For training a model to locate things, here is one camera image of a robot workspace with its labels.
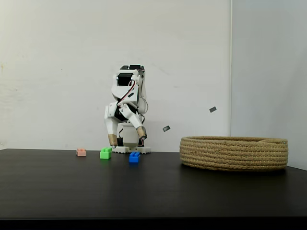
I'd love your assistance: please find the blue lego block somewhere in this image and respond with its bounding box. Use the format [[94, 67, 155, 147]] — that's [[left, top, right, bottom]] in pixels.
[[129, 151, 141, 164]]

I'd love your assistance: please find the green lego block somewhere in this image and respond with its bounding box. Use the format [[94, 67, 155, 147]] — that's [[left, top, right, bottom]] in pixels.
[[99, 147, 113, 160]]

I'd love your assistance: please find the round woven rope basket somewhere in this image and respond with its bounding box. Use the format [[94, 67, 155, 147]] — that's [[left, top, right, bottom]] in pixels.
[[179, 136, 288, 172]]

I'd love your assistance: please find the white wall cable conduit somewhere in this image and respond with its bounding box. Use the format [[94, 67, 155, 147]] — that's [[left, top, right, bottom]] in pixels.
[[229, 0, 234, 137]]

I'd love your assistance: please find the red black servo cable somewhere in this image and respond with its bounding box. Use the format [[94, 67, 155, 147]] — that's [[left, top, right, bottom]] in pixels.
[[116, 80, 137, 108]]

